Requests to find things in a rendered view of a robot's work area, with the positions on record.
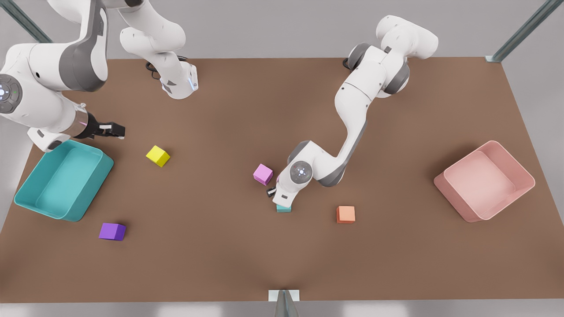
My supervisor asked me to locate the silver frame post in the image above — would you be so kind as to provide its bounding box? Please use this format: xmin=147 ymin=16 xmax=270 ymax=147
xmin=268 ymin=289 xmax=300 ymax=317
xmin=485 ymin=0 xmax=564 ymax=63
xmin=0 ymin=0 xmax=53 ymax=44

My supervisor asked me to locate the pink rectangular tray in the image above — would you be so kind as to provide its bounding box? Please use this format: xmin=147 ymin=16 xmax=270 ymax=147
xmin=434 ymin=140 xmax=536 ymax=223

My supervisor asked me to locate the yellow cube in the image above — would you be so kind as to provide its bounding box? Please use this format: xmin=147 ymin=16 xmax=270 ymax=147
xmin=146 ymin=145 xmax=171 ymax=168

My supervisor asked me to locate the pink cube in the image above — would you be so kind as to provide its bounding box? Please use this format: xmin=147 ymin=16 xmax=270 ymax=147
xmin=253 ymin=163 xmax=274 ymax=186

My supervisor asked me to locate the teal rectangular tray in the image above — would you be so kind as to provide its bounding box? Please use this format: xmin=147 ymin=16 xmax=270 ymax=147
xmin=14 ymin=140 xmax=115 ymax=222

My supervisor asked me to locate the purple cube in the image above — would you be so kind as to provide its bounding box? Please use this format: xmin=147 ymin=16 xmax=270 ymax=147
xmin=98 ymin=222 xmax=127 ymax=242

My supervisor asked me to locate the orange cube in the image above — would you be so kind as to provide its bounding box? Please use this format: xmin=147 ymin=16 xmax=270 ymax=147
xmin=336 ymin=205 xmax=356 ymax=225

